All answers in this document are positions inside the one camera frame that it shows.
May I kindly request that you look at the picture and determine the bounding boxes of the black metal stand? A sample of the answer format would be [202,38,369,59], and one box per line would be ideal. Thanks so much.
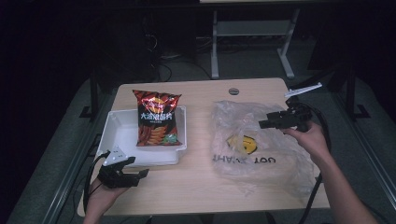
[344,62,372,119]
[78,69,101,120]

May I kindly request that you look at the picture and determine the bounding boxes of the person's left hand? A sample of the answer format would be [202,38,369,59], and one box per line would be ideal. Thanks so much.
[84,178,130,217]

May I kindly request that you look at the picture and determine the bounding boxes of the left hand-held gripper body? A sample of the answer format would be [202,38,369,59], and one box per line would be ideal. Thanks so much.
[97,146,139,189]

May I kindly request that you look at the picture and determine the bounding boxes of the red chip bag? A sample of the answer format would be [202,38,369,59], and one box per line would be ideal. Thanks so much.
[133,89,183,147]

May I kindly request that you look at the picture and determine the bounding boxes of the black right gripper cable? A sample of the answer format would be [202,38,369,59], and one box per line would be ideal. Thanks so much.
[298,102,333,224]

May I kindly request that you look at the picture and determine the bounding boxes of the clear plastic bag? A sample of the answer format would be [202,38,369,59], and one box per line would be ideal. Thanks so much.
[210,100,316,198]

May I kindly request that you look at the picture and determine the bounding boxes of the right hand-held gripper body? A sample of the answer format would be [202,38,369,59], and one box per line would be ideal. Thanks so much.
[278,82,323,132]

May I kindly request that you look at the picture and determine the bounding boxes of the aluminium rail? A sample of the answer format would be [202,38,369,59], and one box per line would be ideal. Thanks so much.
[40,92,110,224]
[331,90,396,202]

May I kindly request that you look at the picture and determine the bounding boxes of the white plastic bin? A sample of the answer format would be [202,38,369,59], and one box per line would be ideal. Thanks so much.
[96,105,188,167]

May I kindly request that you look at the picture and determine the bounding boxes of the person's right hand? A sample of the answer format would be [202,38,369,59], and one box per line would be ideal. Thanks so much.
[282,120,332,166]

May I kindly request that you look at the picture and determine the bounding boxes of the white metal table frame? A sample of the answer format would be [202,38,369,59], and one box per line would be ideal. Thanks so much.
[210,8,302,80]

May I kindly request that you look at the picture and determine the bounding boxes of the black floor cables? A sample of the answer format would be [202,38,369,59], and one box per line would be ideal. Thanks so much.
[141,15,213,82]

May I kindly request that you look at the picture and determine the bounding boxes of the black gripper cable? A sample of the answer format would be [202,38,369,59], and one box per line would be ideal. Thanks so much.
[298,102,333,224]
[82,150,111,207]

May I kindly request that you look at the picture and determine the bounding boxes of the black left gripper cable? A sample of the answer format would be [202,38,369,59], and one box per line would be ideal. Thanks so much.
[82,150,111,207]

